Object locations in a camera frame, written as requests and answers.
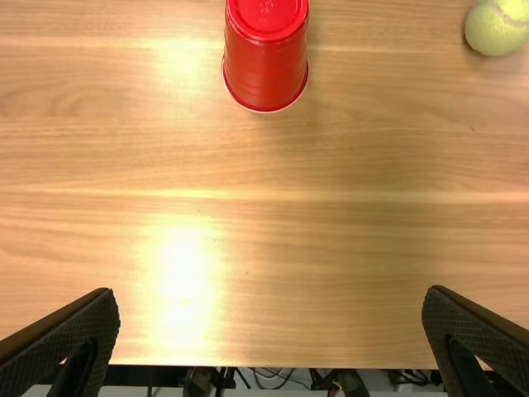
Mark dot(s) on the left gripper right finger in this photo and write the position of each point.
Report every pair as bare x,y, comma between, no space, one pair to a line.
483,331

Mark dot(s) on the red cup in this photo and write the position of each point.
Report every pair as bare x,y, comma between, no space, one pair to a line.
264,62

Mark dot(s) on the yellow ball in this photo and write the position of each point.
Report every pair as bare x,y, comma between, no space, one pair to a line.
492,29

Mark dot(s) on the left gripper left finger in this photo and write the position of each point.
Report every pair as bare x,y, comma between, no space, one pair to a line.
37,351

